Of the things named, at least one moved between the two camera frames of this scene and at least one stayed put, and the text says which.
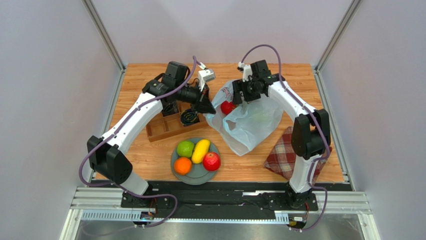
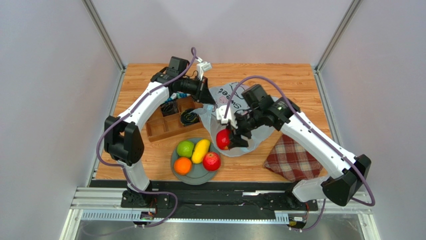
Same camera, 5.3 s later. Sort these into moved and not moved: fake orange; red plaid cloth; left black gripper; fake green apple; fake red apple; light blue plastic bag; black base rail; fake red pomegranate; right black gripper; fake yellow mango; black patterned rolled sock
Moved: left black gripper; right black gripper; light blue plastic bag; fake red apple
Not moved: fake green apple; black patterned rolled sock; fake red pomegranate; fake orange; black base rail; red plaid cloth; fake yellow mango
